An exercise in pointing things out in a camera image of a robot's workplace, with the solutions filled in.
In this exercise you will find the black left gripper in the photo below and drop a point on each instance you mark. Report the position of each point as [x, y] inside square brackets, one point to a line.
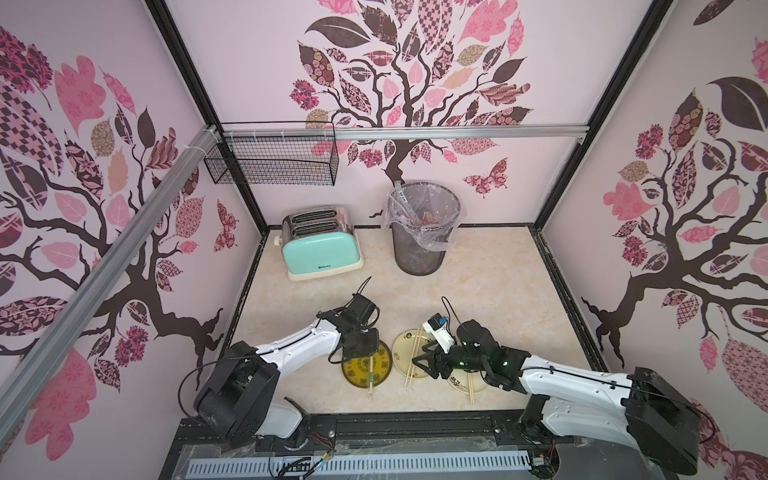
[374, 347]

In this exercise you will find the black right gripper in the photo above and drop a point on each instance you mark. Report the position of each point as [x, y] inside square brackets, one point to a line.
[438, 362]

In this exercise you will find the disposable chopsticks red print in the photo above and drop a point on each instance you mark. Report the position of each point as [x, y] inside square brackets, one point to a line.
[470, 388]

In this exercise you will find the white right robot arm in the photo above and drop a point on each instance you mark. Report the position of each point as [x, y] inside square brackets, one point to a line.
[640, 410]

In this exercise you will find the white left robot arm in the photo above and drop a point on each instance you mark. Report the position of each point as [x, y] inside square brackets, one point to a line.
[238, 399]

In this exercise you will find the dark green yellow plate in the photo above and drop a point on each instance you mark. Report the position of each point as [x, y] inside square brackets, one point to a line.
[355, 371]

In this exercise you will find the cream right plate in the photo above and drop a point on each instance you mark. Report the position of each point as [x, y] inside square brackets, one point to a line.
[458, 381]

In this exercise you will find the cream plate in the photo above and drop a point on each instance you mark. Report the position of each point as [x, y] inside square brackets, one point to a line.
[406, 346]
[458, 381]

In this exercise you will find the cream middle plate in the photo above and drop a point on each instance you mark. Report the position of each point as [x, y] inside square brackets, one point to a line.
[406, 346]

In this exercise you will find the mint green toaster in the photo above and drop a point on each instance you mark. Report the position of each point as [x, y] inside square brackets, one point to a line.
[319, 242]

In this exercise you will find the black mesh trash bin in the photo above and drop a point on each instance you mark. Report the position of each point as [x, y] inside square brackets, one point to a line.
[411, 258]

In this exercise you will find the clear plastic bin liner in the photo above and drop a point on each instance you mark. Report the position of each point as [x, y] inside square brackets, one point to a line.
[428, 212]

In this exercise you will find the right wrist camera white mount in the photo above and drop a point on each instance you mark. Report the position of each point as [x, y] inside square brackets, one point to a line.
[437, 326]

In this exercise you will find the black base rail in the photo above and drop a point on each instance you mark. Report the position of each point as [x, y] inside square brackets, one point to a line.
[368, 430]

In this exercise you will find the white slotted cable duct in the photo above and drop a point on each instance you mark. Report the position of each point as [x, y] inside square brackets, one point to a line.
[357, 466]

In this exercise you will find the black wire wall basket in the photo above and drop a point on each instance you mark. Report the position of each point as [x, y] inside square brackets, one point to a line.
[302, 153]

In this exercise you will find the aluminium frame bar back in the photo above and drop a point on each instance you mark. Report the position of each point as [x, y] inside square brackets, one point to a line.
[412, 133]

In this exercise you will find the aluminium frame bar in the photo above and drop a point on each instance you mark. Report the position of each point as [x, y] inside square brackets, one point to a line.
[24, 385]
[412, 133]

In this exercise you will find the aluminium frame bar left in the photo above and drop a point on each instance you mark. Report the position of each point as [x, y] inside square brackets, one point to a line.
[24, 385]

